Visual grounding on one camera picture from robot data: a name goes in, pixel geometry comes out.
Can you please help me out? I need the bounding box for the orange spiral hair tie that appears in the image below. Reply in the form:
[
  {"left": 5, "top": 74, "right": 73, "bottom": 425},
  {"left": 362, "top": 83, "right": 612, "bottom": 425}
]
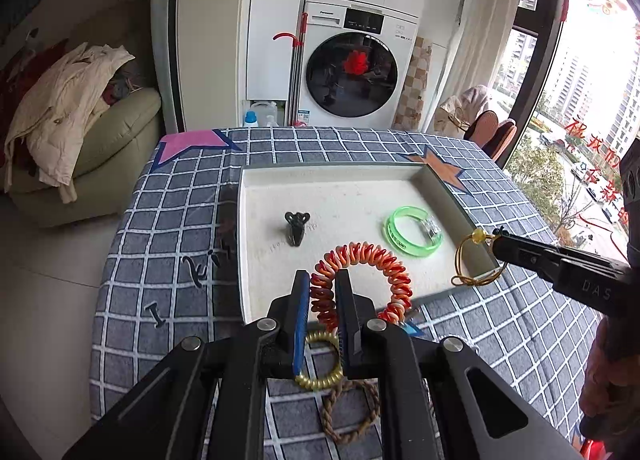
[{"left": 309, "top": 241, "right": 414, "bottom": 334}]

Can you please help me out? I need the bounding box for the yellow cord bracelet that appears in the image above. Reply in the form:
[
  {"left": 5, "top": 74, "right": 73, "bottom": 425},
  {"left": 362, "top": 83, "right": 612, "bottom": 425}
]
[{"left": 450, "top": 227, "right": 509, "bottom": 289}]

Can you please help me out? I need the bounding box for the green translucent bangle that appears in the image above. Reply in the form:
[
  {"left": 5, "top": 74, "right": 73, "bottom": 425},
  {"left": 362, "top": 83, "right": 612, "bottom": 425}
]
[{"left": 383, "top": 206, "right": 442, "bottom": 258}]

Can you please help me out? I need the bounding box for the black hair claw clip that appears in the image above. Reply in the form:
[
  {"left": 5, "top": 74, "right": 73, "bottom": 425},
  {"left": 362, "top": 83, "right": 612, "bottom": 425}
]
[{"left": 284, "top": 212, "right": 310, "bottom": 246}]

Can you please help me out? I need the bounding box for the teal jewelry tray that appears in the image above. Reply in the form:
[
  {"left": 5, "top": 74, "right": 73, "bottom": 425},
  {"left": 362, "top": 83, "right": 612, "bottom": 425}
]
[{"left": 236, "top": 163, "right": 498, "bottom": 322}]

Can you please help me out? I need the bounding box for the person's right hand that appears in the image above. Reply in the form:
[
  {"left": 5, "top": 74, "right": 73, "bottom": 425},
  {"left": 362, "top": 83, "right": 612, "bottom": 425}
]
[{"left": 579, "top": 316, "right": 639, "bottom": 442}]

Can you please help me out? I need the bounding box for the brown chair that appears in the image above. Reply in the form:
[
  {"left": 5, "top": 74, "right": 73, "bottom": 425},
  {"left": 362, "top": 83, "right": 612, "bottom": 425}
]
[
  {"left": 483, "top": 119, "right": 518, "bottom": 161},
  {"left": 464, "top": 110, "right": 499, "bottom": 148}
]

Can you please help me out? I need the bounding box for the grey checked bedsheet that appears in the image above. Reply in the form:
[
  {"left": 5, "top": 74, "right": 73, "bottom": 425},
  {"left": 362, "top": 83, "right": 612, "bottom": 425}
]
[{"left": 90, "top": 128, "right": 598, "bottom": 439}]

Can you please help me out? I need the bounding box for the cream bag on chair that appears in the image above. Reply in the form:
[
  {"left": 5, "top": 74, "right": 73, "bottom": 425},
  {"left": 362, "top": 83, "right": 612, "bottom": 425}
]
[{"left": 433, "top": 85, "right": 489, "bottom": 138}]

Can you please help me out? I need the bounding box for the checked hanging towel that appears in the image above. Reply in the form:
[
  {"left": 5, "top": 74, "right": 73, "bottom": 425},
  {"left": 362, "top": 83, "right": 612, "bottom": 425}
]
[{"left": 392, "top": 36, "right": 433, "bottom": 132}]

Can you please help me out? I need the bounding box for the blue capped bottle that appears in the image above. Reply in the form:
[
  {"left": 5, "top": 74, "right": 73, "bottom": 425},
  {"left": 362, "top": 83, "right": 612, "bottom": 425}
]
[{"left": 243, "top": 110, "right": 259, "bottom": 128}]

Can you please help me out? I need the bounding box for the white detergent jug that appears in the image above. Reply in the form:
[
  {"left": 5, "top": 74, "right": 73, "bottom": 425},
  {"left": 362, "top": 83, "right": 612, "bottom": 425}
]
[{"left": 250, "top": 100, "right": 279, "bottom": 128}]

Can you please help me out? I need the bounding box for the white washing machine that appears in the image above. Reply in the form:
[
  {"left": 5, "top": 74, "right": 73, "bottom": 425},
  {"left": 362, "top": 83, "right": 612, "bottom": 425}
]
[{"left": 297, "top": 0, "right": 418, "bottom": 130}]

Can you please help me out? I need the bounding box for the cream jacket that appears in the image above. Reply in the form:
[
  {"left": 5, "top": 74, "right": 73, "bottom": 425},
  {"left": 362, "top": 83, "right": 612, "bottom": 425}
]
[{"left": 3, "top": 42, "right": 134, "bottom": 203}]

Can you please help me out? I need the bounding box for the gold spiral hair tie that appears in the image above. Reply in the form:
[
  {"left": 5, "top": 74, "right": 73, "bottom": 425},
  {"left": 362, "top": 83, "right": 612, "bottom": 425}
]
[{"left": 293, "top": 329, "right": 346, "bottom": 392}]

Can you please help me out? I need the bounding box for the brown braided bracelet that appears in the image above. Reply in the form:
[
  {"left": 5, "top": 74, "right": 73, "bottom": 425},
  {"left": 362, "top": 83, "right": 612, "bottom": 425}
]
[{"left": 319, "top": 378, "right": 382, "bottom": 446}]

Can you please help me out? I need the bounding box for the red handled mop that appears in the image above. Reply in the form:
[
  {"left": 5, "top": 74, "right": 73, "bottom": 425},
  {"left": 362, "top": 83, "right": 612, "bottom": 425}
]
[{"left": 272, "top": 12, "right": 308, "bottom": 126}]

